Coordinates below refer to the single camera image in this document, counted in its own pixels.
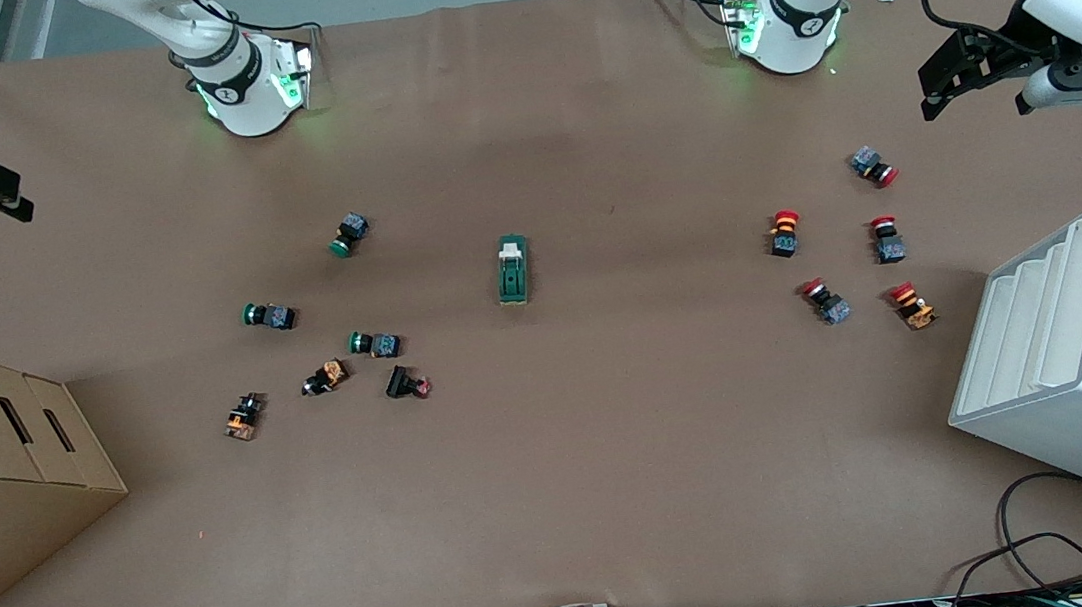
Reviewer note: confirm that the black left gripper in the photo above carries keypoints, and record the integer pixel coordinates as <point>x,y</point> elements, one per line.
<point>1013,39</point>

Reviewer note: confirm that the green load switch white lever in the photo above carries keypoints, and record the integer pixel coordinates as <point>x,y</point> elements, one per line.
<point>513,271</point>

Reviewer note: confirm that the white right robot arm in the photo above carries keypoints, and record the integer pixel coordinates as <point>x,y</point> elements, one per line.
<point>241,84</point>

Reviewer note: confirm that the red emergency button blue block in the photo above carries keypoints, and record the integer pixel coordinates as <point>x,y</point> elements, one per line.
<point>889,249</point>
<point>833,308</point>
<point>868,161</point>

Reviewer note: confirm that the red emergency button orange block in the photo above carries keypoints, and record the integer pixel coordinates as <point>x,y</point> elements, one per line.
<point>914,310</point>
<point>784,240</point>

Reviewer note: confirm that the green push button blue block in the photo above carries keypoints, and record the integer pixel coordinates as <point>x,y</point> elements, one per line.
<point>352,229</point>
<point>276,317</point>
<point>382,344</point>

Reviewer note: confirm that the brown paper table cover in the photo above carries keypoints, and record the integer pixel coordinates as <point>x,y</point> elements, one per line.
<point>615,436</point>

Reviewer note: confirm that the black selector switch orange block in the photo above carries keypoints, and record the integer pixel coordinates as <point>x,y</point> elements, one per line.
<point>327,375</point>
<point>242,420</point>

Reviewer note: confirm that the black switch red block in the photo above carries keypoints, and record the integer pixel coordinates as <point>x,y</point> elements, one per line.
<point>401,383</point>

